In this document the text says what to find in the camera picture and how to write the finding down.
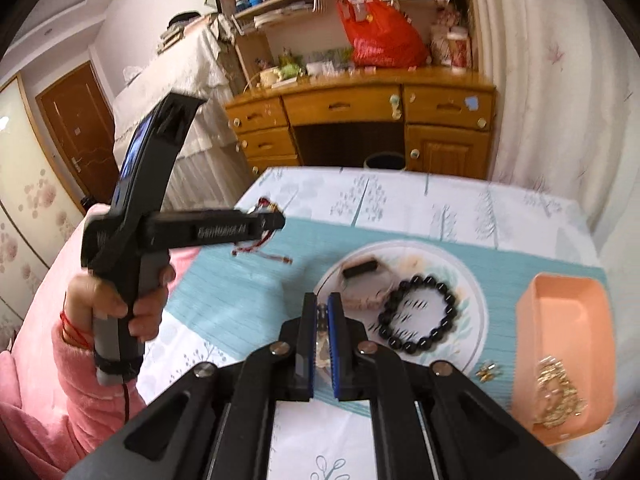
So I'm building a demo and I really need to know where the red paper cup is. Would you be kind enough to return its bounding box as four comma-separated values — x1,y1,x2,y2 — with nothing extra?
449,31,474,67

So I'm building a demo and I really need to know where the gold leaf brooch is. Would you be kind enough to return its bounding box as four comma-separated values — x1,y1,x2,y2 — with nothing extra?
532,355,587,428

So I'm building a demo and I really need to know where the person's left hand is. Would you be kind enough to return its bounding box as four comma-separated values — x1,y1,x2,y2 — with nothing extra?
64,261,177,349

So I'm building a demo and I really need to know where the person's left forearm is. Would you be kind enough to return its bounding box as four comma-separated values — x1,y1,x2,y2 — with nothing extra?
0,320,146,480

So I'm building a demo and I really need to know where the pink smartwatch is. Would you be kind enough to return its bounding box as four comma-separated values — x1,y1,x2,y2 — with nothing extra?
342,255,396,311

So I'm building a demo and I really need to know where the white leaf print curtain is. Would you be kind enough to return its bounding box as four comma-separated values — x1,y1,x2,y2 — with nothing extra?
467,0,640,361

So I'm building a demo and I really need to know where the white lace covered furniture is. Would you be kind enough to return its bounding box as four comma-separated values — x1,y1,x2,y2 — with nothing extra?
112,12,261,211

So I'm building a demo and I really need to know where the red wrist string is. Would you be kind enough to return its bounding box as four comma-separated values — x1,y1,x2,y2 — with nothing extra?
59,310,96,348

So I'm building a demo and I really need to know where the peach pink drawer box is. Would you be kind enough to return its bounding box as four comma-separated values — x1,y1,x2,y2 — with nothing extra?
510,272,617,447

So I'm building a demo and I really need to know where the floral sliding door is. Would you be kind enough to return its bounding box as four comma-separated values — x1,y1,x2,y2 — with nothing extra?
0,75,83,351

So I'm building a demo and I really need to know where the red plastic bag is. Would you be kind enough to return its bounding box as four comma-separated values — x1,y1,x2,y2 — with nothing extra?
337,0,431,68

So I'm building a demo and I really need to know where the pink quilt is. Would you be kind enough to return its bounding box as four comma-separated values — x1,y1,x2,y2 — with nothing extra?
0,202,203,461

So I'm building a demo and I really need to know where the red string bracelet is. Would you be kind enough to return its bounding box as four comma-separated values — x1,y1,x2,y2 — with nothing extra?
231,199,293,265

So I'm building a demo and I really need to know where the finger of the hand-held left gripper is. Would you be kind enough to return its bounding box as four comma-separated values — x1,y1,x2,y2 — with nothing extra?
259,210,287,234

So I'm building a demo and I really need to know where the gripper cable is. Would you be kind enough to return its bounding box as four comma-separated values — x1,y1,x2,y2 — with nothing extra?
119,382,135,423

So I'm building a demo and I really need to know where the black bead bracelet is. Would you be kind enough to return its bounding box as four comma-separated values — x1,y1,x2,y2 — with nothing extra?
376,274,460,353

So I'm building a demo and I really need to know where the dark waste bin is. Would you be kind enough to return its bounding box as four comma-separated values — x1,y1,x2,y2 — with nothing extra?
362,154,407,172

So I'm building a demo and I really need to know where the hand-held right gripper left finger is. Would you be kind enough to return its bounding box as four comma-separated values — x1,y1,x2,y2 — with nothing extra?
65,291,319,480

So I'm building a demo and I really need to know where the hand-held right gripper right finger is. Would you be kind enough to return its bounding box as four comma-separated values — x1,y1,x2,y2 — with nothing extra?
327,291,581,480

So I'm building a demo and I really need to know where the floral tin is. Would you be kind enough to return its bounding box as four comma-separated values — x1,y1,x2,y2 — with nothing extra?
431,22,452,63

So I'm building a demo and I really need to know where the wooden desk with bookshelf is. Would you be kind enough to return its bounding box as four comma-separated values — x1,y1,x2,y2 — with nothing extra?
207,0,498,181

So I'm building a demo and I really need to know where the stack of books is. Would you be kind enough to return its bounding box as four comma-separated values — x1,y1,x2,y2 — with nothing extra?
157,10,201,53

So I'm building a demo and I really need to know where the brown wooden door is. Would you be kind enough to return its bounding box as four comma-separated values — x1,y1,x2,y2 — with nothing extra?
35,60,123,206

